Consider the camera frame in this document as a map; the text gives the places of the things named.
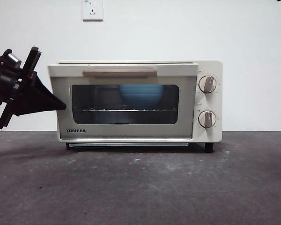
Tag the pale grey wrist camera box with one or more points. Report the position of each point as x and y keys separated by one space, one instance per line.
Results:
x=14 y=59

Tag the cream Toshiba toaster oven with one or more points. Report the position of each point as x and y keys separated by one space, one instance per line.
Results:
x=208 y=66

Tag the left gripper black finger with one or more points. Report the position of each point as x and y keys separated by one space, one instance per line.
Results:
x=38 y=90
x=35 y=106

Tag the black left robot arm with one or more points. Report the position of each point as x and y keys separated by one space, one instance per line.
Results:
x=2 y=82

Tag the blue ribbed bowl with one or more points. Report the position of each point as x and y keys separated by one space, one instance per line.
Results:
x=140 y=96

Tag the white wall power socket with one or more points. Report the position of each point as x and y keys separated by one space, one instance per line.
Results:
x=92 y=10

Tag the cream oven dial knob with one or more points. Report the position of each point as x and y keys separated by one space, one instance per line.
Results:
x=207 y=119
x=207 y=84

